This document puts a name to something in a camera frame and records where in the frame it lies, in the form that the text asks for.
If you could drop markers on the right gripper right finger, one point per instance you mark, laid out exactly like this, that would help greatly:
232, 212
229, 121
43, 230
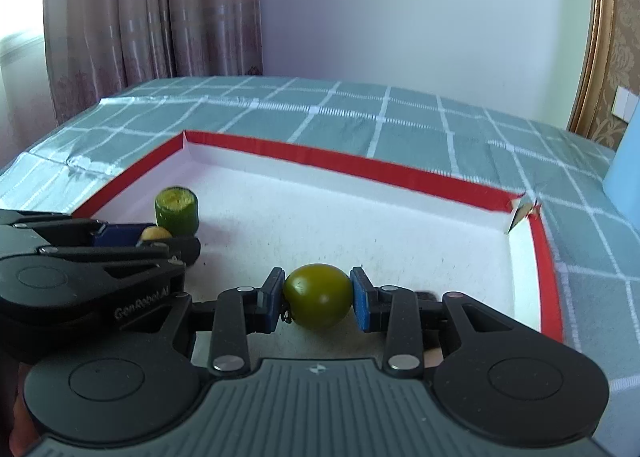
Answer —
496, 377

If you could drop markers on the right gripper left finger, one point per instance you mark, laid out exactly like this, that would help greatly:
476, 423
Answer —
138, 385

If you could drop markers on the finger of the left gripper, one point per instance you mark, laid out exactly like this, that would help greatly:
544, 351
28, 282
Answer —
121, 243
53, 226

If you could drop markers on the green cucumber piece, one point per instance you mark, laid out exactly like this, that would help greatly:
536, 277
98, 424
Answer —
176, 209

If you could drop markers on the large green tomato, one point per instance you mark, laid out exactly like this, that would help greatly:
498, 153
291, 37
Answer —
319, 296

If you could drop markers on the red shallow cardboard box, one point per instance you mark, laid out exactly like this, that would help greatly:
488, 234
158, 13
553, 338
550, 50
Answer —
264, 204

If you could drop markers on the checked teal tablecloth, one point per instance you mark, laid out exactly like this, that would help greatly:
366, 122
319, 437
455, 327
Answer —
595, 249

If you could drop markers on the pink patterned curtain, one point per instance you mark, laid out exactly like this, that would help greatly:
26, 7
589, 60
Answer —
97, 48

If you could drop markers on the light blue kettle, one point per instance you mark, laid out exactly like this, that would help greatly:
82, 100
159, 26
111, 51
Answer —
622, 181

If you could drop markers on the gold framed headboard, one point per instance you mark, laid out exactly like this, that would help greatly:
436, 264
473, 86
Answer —
611, 61

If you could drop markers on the white wall switch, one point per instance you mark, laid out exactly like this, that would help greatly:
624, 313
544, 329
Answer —
625, 102

